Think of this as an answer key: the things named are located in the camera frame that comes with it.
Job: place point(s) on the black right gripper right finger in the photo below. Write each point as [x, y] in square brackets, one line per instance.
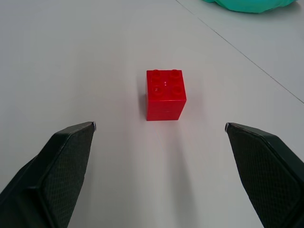
[263, 173]

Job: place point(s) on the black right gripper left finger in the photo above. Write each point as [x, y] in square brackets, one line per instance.
[54, 173]

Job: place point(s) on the red studded toy block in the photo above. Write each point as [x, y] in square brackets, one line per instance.
[166, 95]

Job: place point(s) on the teal green cloth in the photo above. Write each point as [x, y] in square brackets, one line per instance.
[247, 4]

